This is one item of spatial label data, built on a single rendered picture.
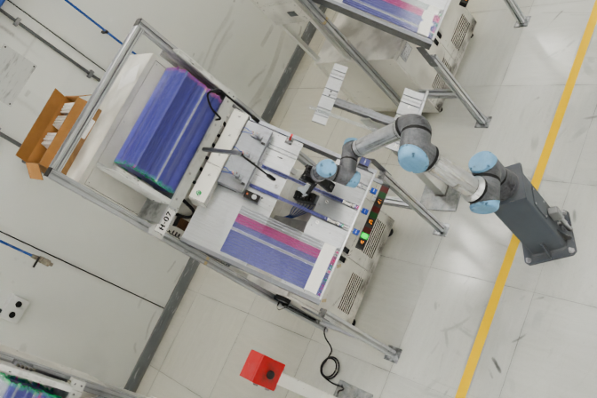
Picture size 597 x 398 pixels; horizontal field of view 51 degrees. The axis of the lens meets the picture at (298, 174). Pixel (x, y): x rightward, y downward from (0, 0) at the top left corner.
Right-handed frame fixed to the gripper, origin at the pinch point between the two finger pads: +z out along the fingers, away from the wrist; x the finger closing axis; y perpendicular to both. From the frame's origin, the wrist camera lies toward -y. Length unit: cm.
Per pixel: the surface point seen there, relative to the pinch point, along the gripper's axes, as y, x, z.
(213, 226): 30.6, 36.3, 14.9
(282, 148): 17.4, -12.3, 11.6
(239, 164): 33.0, 5.5, 9.4
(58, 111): 119, 20, 21
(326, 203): -12.1, 4.2, 3.9
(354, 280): -55, 23, 54
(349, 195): -20.2, -4.4, 1.8
